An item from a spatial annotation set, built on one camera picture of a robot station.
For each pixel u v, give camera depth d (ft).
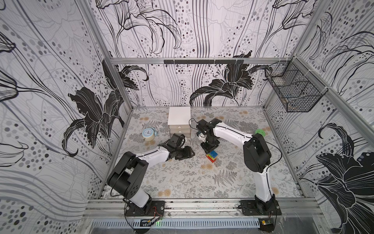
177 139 2.35
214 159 2.83
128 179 1.45
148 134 3.22
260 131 3.23
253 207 2.32
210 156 2.84
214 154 2.75
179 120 3.10
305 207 2.43
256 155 1.70
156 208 2.40
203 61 2.97
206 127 2.25
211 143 2.55
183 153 2.56
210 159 2.89
